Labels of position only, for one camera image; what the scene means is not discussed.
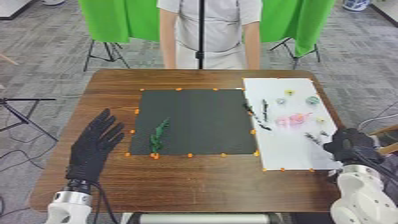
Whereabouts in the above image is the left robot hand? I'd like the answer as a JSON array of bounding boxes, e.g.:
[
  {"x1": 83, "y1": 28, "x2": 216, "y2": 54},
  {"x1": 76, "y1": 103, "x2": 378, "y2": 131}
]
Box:
[{"x1": 64, "y1": 108, "x2": 126, "y2": 184}]

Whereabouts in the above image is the dark mat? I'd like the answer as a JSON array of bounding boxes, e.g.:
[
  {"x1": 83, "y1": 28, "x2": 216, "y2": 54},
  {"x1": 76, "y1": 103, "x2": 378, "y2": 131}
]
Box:
[{"x1": 128, "y1": 87, "x2": 261, "y2": 157}]

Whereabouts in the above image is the black stand pole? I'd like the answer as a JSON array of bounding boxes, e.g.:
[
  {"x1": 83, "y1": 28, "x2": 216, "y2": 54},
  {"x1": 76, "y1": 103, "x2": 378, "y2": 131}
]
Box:
[{"x1": 195, "y1": 0, "x2": 207, "y2": 70}]

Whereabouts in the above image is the blue and white vase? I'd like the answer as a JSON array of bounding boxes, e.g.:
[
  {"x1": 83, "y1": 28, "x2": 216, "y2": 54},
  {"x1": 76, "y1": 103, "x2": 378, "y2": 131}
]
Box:
[{"x1": 341, "y1": 0, "x2": 373, "y2": 13}]

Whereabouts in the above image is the black cable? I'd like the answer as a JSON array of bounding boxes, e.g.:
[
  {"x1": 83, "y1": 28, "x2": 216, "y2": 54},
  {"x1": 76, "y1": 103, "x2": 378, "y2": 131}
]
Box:
[{"x1": 87, "y1": 181, "x2": 120, "y2": 224}]

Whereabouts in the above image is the person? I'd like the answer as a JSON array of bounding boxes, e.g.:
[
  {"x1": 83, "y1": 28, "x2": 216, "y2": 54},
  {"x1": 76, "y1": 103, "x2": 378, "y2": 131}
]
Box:
[{"x1": 154, "y1": 0, "x2": 264, "y2": 71}]

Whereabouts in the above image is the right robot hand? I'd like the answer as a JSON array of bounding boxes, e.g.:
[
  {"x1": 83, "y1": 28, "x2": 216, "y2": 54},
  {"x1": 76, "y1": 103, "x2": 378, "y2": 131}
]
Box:
[{"x1": 321, "y1": 127, "x2": 387, "y2": 166}]

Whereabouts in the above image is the pale grey bar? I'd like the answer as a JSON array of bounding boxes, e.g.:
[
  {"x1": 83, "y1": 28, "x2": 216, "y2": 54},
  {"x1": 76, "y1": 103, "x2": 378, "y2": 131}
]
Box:
[{"x1": 126, "y1": 213, "x2": 280, "y2": 224}]

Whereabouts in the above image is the black tripod stand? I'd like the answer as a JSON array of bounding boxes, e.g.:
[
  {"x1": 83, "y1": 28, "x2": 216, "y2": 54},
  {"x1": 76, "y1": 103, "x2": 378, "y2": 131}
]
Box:
[
  {"x1": 81, "y1": 39, "x2": 133, "y2": 73},
  {"x1": 268, "y1": 36, "x2": 323, "y2": 71}
]

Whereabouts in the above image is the white sheet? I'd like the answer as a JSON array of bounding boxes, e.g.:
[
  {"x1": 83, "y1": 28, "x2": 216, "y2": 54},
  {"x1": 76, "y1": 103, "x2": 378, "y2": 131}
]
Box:
[{"x1": 241, "y1": 77, "x2": 346, "y2": 172}]

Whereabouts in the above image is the green sprig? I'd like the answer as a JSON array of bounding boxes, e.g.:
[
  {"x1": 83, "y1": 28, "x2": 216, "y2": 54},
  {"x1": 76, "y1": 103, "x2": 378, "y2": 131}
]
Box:
[{"x1": 147, "y1": 116, "x2": 172, "y2": 155}]

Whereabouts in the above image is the black folding stand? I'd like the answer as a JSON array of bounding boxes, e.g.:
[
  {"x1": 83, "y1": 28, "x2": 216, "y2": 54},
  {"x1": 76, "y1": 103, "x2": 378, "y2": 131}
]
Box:
[{"x1": 0, "y1": 96, "x2": 62, "y2": 143}]

